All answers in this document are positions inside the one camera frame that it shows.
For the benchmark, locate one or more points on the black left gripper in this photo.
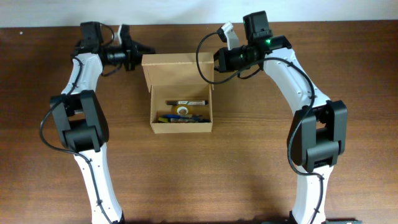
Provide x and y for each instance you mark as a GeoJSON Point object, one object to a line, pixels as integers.
{"type": "Point", "coordinates": [130, 54]}

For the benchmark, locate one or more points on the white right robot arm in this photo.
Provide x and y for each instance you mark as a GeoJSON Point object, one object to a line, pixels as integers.
{"type": "Point", "coordinates": [318, 131]}

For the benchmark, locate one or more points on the brown cardboard box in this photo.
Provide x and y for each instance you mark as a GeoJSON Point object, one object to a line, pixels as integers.
{"type": "Point", "coordinates": [179, 77]}

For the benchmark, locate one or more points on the black capped whiteboard marker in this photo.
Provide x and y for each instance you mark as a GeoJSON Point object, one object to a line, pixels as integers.
{"type": "Point", "coordinates": [186, 102]}

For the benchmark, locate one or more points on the blue ballpoint pen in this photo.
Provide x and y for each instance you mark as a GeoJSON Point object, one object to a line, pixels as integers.
{"type": "Point", "coordinates": [178, 116]}

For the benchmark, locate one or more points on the yellow highlighter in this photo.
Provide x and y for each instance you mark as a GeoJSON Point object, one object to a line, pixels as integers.
{"type": "Point", "coordinates": [163, 120]}

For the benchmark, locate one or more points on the yellow tape roll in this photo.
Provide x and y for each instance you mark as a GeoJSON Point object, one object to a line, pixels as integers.
{"type": "Point", "coordinates": [182, 109]}

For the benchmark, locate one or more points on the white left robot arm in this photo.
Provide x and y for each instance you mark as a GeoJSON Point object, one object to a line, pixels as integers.
{"type": "Point", "coordinates": [80, 121]}

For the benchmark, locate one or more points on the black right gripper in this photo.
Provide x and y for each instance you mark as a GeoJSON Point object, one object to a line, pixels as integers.
{"type": "Point", "coordinates": [221, 60]}

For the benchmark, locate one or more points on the blue capped whiteboard marker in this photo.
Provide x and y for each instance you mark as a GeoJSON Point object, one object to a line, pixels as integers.
{"type": "Point", "coordinates": [183, 120]}

